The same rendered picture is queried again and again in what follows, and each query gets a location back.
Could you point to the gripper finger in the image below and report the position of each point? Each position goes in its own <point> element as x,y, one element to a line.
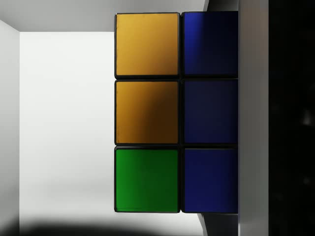
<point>222,5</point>
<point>221,225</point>

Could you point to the puzzle cube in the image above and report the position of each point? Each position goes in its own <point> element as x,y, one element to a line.
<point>147,110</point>

